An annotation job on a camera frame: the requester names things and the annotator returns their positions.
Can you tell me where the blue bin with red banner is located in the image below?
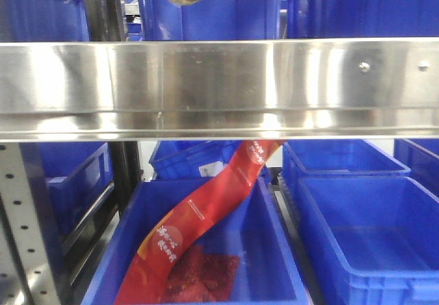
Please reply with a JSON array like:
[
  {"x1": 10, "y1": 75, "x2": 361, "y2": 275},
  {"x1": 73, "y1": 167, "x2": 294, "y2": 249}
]
[{"x1": 82, "y1": 178, "x2": 308, "y2": 304}]

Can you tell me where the stainless steel shelf rail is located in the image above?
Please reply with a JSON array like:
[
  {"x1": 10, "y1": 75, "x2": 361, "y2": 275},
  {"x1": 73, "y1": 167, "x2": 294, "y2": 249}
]
[{"x1": 1, "y1": 38, "x2": 438, "y2": 141}]

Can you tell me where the red printed banner strip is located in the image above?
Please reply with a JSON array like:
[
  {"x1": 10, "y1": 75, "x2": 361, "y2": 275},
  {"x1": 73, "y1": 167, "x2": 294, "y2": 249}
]
[{"x1": 115, "y1": 140, "x2": 283, "y2": 304}]

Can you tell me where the blue plastic bin rear right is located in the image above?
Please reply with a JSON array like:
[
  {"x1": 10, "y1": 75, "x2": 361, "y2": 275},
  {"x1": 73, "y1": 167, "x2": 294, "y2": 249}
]
[{"x1": 281, "y1": 139, "x2": 411, "y2": 218}]

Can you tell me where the perforated steel shelf upright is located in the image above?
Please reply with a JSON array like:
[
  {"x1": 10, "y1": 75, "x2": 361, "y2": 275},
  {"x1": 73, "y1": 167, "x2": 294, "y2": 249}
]
[{"x1": 1, "y1": 142, "x2": 69, "y2": 304}]

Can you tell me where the blue plastic bin far right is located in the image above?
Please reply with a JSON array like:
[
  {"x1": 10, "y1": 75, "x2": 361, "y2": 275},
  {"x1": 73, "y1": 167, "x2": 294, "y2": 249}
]
[{"x1": 394, "y1": 138, "x2": 439, "y2": 196}]

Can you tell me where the blue bin upper middle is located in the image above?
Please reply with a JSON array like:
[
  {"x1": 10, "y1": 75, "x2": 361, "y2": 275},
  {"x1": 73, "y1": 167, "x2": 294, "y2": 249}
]
[{"x1": 139, "y1": 0, "x2": 281, "y2": 41}]

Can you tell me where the blue plastic bin front right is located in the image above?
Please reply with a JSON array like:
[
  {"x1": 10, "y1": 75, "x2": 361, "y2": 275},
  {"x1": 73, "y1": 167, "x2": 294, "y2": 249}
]
[{"x1": 296, "y1": 177, "x2": 438, "y2": 304}]

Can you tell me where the blue bin upper right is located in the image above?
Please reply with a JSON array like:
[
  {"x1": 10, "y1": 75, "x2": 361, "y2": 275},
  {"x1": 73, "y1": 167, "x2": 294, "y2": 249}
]
[{"x1": 287, "y1": 0, "x2": 438, "y2": 38}]

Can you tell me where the tilted blue bin with label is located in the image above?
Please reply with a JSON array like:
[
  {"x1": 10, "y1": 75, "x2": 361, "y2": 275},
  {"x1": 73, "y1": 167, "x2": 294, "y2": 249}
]
[{"x1": 148, "y1": 140, "x2": 274, "y2": 184}]

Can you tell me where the blue plastic bin left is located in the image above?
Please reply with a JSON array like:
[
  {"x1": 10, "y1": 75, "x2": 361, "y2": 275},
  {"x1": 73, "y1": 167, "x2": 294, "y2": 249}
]
[{"x1": 37, "y1": 142, "x2": 113, "y2": 235}]

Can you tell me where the blue bin upper left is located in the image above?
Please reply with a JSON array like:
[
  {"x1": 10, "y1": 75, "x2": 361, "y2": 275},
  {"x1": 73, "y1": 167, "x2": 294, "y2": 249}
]
[{"x1": 1, "y1": 0, "x2": 90, "y2": 42}]

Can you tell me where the blue plastic bin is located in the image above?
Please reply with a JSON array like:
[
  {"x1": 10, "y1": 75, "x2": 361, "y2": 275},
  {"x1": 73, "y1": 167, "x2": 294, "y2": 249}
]
[
  {"x1": 281, "y1": 139, "x2": 411, "y2": 218},
  {"x1": 37, "y1": 142, "x2": 113, "y2": 235},
  {"x1": 296, "y1": 177, "x2": 438, "y2": 304},
  {"x1": 394, "y1": 138, "x2": 439, "y2": 196}
]

